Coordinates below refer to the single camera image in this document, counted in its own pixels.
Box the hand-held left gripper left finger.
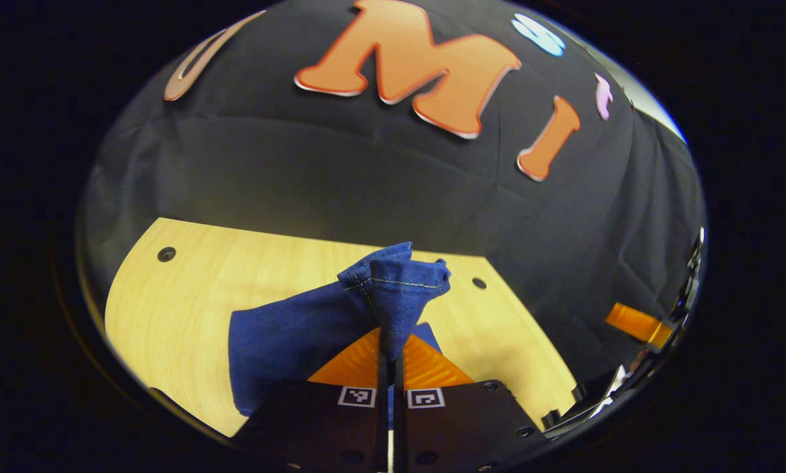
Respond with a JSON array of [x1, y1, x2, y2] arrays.
[[234, 328, 390, 473]]

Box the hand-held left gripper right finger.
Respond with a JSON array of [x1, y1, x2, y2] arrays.
[[394, 332, 547, 473]]

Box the blue denim jeans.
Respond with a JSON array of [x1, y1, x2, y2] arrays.
[[227, 241, 453, 468]]

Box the black backdrop cloth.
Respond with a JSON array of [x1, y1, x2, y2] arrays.
[[78, 0, 708, 395]]

